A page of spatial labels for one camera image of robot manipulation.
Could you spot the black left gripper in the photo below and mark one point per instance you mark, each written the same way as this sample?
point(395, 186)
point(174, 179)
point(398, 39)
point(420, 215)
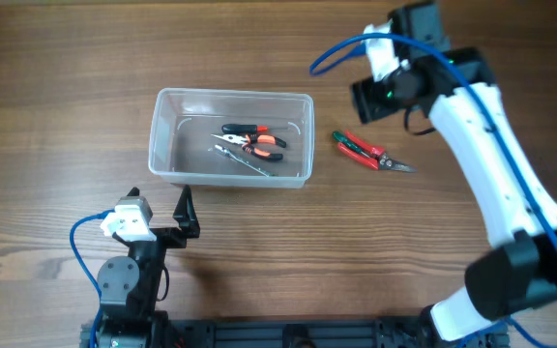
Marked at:
point(186, 215)

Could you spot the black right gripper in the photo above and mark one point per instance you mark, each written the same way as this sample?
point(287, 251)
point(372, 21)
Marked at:
point(366, 101)

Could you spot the clear plastic container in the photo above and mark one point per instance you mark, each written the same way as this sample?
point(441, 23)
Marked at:
point(186, 122)

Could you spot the black red handled screwdriver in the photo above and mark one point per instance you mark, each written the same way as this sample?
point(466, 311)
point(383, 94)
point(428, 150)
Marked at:
point(248, 128)

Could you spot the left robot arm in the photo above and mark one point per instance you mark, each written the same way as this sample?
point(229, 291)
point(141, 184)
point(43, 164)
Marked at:
point(130, 286)

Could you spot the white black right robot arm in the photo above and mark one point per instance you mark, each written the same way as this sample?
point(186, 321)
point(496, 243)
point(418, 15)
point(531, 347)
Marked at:
point(414, 66)

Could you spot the red handled snips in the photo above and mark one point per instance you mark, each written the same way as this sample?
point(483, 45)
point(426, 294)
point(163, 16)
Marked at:
point(384, 162)

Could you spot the green handled screwdriver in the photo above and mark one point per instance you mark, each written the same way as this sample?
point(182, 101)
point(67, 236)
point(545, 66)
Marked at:
point(357, 145)

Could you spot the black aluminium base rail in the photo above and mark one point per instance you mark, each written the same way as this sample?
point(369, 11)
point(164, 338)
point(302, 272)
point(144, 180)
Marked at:
point(383, 332)

